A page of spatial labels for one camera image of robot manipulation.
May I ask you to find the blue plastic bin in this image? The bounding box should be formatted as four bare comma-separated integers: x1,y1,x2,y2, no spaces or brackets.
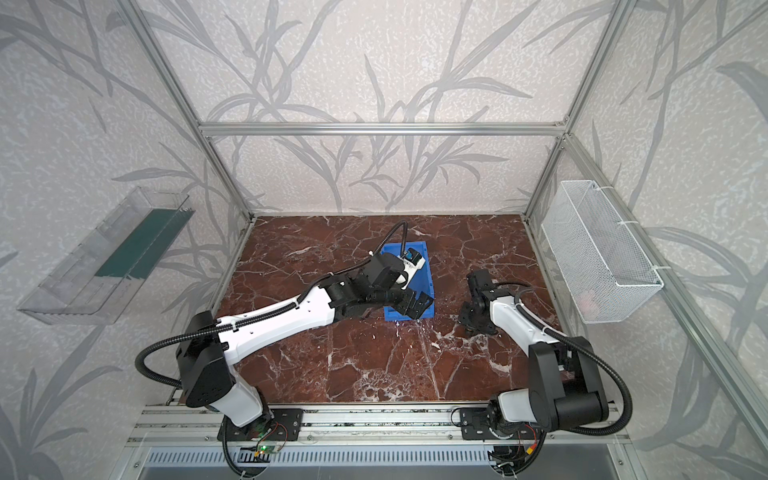
383,241,435,322

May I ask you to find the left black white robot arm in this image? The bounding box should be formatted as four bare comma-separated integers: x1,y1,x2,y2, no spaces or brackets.
134,248,434,427

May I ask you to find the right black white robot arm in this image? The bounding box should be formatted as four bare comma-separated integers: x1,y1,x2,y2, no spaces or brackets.
458,270,634,438

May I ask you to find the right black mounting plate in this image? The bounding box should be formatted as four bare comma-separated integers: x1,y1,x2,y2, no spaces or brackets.
452,407,540,441

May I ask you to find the black mounting plate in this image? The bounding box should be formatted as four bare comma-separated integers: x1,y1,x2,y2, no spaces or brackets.
452,407,540,441
217,408,304,442

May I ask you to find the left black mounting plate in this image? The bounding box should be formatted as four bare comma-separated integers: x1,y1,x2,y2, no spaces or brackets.
217,408,304,442

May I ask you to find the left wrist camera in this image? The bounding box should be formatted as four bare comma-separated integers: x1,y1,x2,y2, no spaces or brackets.
402,247,426,271

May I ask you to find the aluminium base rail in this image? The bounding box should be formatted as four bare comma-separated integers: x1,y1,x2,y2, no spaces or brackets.
125,403,631,448

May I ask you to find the white wire mesh basket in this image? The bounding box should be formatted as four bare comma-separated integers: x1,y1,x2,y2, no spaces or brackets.
542,180,664,324

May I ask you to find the clear plastic wall tray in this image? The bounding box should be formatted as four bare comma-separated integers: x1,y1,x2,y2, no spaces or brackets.
17,187,195,325

